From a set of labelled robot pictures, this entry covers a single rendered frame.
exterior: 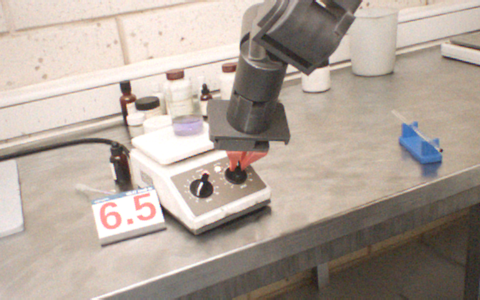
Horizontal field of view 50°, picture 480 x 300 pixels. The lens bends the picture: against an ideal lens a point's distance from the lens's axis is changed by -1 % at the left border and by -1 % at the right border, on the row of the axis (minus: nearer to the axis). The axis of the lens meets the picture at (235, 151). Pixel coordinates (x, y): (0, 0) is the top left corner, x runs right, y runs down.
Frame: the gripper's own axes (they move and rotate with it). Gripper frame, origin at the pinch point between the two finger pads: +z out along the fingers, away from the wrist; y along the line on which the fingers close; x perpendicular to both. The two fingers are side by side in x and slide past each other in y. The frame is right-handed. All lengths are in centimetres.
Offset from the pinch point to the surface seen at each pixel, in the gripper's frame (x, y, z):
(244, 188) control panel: 3.3, -1.0, 1.3
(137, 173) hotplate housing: -5.2, 13.5, 9.2
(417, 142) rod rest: -7.9, -31.9, 2.5
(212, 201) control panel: 5.5, 3.6, 1.3
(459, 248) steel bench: -32, -92, 79
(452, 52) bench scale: -54, -66, 18
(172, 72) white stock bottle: -38.7, 6.8, 16.8
